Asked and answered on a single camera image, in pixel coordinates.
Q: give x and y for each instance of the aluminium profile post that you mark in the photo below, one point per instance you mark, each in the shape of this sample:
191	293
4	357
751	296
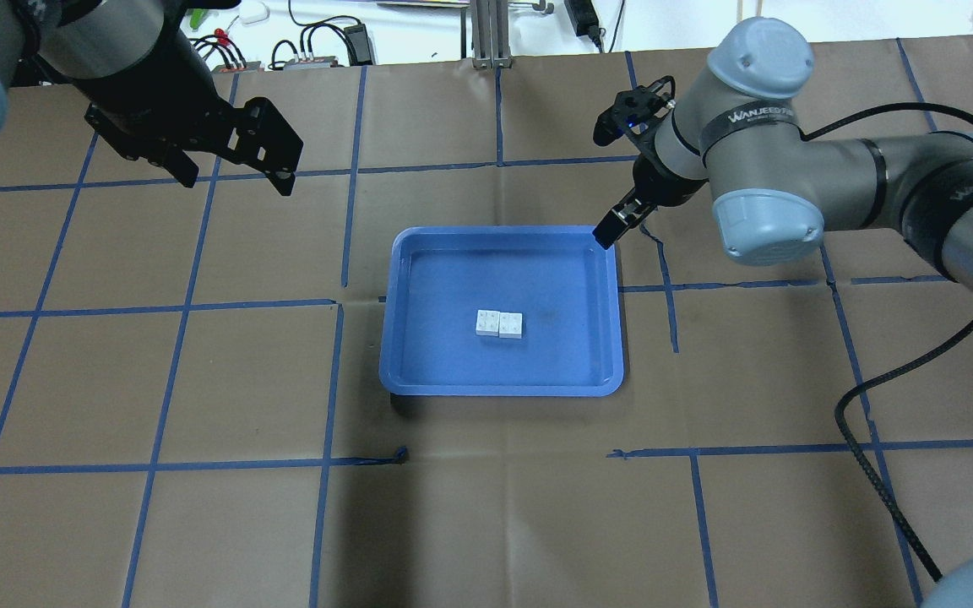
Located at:
490	34

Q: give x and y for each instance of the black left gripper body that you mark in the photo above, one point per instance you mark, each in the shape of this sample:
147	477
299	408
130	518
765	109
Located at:
167	80

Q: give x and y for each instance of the white block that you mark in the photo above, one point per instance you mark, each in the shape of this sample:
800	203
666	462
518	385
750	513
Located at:
487	322
510	325

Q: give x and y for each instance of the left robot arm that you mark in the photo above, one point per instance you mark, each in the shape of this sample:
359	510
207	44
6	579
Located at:
88	39

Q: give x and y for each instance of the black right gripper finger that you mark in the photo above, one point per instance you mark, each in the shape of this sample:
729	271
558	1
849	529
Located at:
627	215

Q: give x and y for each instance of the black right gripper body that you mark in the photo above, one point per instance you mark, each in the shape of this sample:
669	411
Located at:
654	183

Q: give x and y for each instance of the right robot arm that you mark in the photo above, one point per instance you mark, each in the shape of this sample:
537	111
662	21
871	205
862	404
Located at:
777	190

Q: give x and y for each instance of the blue plastic tray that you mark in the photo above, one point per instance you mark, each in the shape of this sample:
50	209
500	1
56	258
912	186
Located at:
557	276

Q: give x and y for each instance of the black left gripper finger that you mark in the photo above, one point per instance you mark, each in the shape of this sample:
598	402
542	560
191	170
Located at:
257	135
181	167

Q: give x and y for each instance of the black power adapter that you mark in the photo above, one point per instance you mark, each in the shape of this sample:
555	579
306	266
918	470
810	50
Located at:
584	20

